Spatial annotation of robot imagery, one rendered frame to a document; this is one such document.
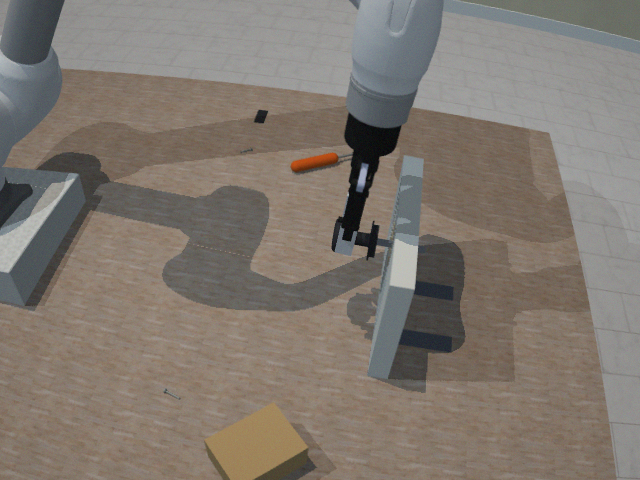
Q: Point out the black door knob with metal spindle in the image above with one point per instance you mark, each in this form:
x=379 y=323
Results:
x=364 y=239

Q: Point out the black flat rectangular plate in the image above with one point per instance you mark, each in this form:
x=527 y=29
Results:
x=260 y=117

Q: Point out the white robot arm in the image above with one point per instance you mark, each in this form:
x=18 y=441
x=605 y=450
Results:
x=392 y=47

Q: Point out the orange-handled screwdriver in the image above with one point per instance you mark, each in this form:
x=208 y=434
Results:
x=316 y=161

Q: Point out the tan cardboard box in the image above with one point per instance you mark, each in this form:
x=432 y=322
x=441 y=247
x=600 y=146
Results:
x=262 y=446

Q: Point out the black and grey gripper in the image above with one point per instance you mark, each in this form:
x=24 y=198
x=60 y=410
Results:
x=371 y=143

